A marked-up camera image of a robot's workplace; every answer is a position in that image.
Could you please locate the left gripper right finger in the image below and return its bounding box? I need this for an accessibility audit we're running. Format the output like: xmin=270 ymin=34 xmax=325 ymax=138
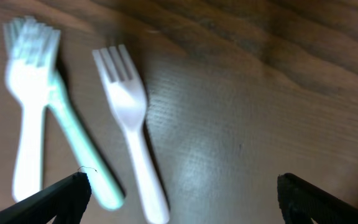
xmin=277 ymin=173 xmax=358 ymax=224

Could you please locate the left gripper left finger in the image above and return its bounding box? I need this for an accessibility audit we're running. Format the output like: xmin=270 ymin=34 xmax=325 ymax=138
xmin=0 ymin=172 xmax=91 ymax=224

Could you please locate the pale green plastic fork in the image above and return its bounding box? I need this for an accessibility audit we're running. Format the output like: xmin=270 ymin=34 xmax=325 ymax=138
xmin=48 ymin=71 xmax=124 ymax=211

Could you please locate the white plastic fork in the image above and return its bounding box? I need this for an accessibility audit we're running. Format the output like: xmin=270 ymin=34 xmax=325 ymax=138
xmin=3 ymin=17 xmax=60 ymax=202
xmin=92 ymin=44 xmax=170 ymax=224

